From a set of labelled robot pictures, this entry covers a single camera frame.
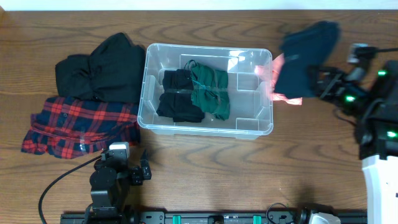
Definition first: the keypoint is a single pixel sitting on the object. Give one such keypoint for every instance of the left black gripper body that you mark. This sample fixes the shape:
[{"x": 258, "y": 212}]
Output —
[{"x": 136, "y": 178}]

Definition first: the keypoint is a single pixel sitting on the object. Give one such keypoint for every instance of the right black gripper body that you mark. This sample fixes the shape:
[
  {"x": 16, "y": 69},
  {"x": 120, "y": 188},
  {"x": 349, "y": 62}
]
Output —
[{"x": 354, "y": 98}]

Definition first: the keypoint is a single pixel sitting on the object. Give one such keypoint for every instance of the navy garment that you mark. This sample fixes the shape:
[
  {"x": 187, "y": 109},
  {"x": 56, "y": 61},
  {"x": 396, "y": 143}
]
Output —
[{"x": 307, "y": 48}]

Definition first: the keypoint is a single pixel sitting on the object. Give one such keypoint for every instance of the black taped garment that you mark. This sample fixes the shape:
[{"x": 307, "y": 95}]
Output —
[{"x": 175, "y": 102}]

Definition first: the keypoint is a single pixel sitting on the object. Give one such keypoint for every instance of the dark green garment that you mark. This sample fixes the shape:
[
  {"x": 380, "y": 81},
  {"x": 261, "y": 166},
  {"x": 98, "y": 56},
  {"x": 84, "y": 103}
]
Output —
[{"x": 210, "y": 89}]

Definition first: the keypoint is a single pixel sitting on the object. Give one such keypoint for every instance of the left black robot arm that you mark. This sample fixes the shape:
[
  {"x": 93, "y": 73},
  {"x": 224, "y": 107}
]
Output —
[{"x": 112, "y": 179}]

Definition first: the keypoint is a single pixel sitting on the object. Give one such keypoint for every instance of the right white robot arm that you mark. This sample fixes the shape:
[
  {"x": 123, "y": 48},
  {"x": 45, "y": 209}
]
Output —
[{"x": 375, "y": 114}]

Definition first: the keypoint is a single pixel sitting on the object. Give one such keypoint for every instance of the coral pink printed shirt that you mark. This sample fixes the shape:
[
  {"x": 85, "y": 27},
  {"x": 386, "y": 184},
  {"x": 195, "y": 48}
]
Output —
[{"x": 277, "y": 64}]

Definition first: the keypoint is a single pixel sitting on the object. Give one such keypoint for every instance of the clear plastic storage bin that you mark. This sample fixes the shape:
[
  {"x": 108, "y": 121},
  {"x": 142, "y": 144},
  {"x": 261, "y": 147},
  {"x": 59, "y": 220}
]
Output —
[{"x": 249, "y": 89}]

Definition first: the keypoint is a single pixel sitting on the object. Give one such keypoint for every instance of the red navy plaid shirt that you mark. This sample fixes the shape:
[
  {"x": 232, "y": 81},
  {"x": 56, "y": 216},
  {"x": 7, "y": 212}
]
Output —
[{"x": 68, "y": 128}]

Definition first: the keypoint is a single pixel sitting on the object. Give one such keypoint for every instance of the large black folded garment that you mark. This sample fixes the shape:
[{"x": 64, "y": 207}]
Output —
[{"x": 113, "y": 72}]

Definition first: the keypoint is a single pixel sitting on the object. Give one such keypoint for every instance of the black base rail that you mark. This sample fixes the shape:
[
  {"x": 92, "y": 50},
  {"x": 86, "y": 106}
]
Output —
[{"x": 186, "y": 218}]

